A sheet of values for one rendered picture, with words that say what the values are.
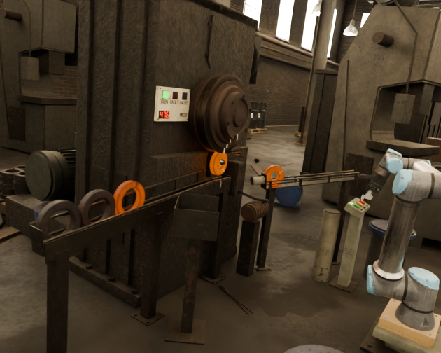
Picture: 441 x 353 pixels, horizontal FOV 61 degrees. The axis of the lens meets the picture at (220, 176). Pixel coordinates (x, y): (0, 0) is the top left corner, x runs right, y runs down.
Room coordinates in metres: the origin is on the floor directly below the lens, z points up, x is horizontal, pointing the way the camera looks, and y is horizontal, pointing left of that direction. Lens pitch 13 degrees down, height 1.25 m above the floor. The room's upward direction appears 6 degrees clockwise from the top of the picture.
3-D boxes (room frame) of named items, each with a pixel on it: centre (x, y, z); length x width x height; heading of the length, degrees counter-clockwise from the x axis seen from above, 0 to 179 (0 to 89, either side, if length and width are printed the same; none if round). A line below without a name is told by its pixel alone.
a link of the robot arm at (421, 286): (1.82, -1.09, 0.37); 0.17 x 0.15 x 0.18; 75
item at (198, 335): (1.75, 0.09, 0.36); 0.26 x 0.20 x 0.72; 2
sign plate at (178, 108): (2.10, 0.30, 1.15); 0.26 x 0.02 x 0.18; 147
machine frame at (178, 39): (2.56, 0.39, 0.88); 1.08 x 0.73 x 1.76; 147
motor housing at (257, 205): (2.53, -0.27, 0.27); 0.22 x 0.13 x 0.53; 147
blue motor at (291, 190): (4.44, -0.85, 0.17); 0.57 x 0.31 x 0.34; 167
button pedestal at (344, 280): (2.50, -0.96, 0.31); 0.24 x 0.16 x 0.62; 147
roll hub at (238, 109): (2.27, -0.06, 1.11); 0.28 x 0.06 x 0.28; 147
